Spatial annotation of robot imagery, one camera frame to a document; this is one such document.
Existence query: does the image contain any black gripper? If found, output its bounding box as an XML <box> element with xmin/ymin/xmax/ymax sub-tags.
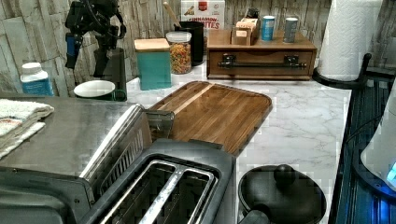
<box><xmin>65</xmin><ymin>0</ymin><xmax>127</xmax><ymax>78</ymax></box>

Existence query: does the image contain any stainless steel toaster oven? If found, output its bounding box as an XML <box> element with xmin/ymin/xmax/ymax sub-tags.
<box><xmin>1</xmin><ymin>97</ymin><xmax>174</xmax><ymax>224</ymax></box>

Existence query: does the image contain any dark cylindrical cup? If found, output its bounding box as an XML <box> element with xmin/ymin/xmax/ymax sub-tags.
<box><xmin>99</xmin><ymin>48</ymin><xmax>126</xmax><ymax>91</ymax></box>

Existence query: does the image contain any green mug white inside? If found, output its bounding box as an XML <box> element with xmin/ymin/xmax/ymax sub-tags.
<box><xmin>74</xmin><ymin>80</ymin><xmax>127</xmax><ymax>102</ymax></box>

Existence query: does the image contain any teal canister with wooden lid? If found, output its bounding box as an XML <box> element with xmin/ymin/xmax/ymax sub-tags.
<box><xmin>134</xmin><ymin>38</ymin><xmax>172</xmax><ymax>91</ymax></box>

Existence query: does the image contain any white capped blue bottle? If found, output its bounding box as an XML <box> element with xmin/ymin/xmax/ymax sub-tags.
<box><xmin>21</xmin><ymin>63</ymin><xmax>54</xmax><ymax>96</ymax></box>

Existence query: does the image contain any wooden spatula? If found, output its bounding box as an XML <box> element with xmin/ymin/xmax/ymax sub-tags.
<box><xmin>163</xmin><ymin>2</ymin><xmax>181</xmax><ymax>28</ymax></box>

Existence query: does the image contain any glass jar of cereal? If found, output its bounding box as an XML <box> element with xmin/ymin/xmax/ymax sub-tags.
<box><xmin>165</xmin><ymin>31</ymin><xmax>191</xmax><ymax>75</ymax></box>

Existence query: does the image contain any white striped kitchen towel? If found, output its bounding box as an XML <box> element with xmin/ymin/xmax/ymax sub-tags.
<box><xmin>0</xmin><ymin>99</ymin><xmax>54</xmax><ymax>158</ymax></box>

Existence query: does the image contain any black utensil holder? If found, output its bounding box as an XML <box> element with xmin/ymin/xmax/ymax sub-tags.
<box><xmin>175</xmin><ymin>21</ymin><xmax>204</xmax><ymax>66</ymax></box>

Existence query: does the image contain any cinnamon oat bites box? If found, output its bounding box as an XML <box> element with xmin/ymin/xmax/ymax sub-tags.
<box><xmin>180</xmin><ymin>0</ymin><xmax>225</xmax><ymax>30</ymax></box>

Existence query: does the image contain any wooden cutting board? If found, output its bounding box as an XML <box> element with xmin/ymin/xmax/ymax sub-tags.
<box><xmin>151</xmin><ymin>81</ymin><xmax>273</xmax><ymax>155</ymax></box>

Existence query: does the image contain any tea bag box organizer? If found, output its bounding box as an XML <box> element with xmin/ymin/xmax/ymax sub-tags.
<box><xmin>231</xmin><ymin>18</ymin><xmax>260</xmax><ymax>46</ymax></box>

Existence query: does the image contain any black two-slot toaster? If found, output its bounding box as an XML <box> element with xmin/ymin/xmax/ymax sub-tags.
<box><xmin>78</xmin><ymin>139</ymin><xmax>235</xmax><ymax>224</ymax></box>

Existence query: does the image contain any blue spice shaker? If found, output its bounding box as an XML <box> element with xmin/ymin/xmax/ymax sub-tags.
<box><xmin>262</xmin><ymin>16</ymin><xmax>275</xmax><ymax>41</ymax></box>

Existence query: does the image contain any wooden drawer box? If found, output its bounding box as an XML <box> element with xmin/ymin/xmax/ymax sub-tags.
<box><xmin>206</xmin><ymin>30</ymin><xmax>317</xmax><ymax>80</ymax></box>

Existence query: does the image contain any grey spice shaker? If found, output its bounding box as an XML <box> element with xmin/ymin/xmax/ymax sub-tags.
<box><xmin>283</xmin><ymin>18</ymin><xmax>298</xmax><ymax>43</ymax></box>

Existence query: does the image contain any black pot with lid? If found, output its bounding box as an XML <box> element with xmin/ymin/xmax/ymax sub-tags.
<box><xmin>238</xmin><ymin>164</ymin><xmax>327</xmax><ymax>224</ymax></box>

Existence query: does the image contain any paper towel roll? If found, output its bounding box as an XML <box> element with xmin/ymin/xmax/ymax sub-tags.
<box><xmin>318</xmin><ymin>0</ymin><xmax>383</xmax><ymax>77</ymax></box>

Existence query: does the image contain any black paper towel holder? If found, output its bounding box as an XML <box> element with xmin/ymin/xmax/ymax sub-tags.
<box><xmin>312</xmin><ymin>52</ymin><xmax>396</xmax><ymax>91</ymax></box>

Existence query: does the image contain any black drawer handle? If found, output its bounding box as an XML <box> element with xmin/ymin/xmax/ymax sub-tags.
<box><xmin>218</xmin><ymin>55</ymin><xmax>307</xmax><ymax>68</ymax></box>

